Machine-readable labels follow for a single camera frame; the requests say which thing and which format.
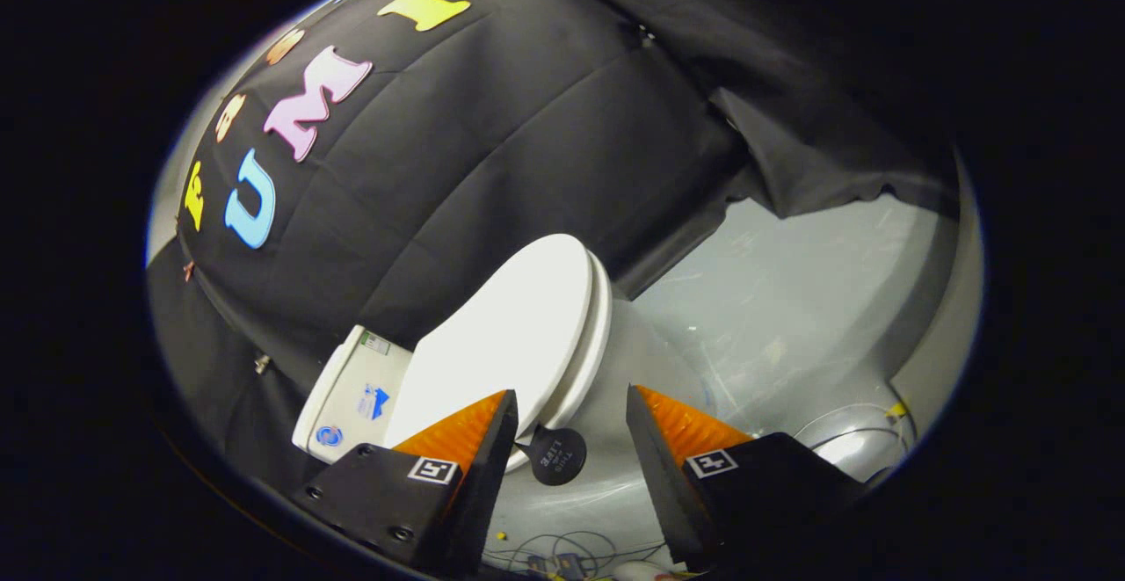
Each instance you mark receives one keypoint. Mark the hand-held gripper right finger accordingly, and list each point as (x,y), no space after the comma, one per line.
(664,484)

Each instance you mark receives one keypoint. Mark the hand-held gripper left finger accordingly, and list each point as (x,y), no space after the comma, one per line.
(488,484)

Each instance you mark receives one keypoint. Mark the black round lid pull tab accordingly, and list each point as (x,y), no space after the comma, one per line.
(558,456)

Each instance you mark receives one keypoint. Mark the white toilet lid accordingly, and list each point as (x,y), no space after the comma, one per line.
(501,335)

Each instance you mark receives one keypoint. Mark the white toilet body with tank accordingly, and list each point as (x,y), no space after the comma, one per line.
(343,396)

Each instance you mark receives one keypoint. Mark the small metal clip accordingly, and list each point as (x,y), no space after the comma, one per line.
(261,363)

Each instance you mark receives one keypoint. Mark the black backdrop cloth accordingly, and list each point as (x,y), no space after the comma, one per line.
(457,177)

